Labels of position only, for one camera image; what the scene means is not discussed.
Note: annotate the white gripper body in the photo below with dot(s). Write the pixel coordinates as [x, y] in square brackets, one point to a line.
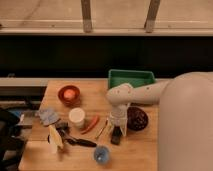
[118, 115]

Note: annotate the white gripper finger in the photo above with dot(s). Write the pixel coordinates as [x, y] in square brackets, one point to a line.
[110, 127]
[123, 129]

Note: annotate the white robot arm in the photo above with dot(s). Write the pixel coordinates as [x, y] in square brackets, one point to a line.
[185, 118]

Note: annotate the small blue glass cup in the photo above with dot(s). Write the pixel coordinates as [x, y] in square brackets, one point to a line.
[101, 155]

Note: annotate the white paper cup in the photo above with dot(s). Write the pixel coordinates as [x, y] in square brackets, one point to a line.
[77, 117]

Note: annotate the metal fork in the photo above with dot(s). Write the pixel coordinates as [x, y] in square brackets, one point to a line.
[102, 129]

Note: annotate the dark bowl of nuts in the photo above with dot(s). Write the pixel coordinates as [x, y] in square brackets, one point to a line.
[137, 119]

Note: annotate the orange carrot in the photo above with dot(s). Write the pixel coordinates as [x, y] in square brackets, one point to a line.
[91, 125]

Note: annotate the green plastic tray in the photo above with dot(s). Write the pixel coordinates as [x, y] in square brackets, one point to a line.
[136, 78]

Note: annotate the red bowl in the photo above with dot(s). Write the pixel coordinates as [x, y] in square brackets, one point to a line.
[69, 102]

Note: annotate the orange ball in bowl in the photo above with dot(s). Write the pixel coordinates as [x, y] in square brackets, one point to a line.
[69, 94]

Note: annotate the yellow banana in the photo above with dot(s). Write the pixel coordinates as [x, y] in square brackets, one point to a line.
[55, 138]

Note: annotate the blue grey cloth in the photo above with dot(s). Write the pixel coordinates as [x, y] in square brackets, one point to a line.
[48, 116]

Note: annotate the black chair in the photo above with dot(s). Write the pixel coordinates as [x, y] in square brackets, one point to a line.
[7, 140]

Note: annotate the left metal window post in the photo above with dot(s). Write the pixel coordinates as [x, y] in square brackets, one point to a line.
[86, 15]

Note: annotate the metal window post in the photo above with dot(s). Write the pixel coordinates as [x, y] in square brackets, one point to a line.
[86, 15]
[151, 15]

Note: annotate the right metal window post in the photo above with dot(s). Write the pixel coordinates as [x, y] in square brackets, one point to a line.
[151, 15]

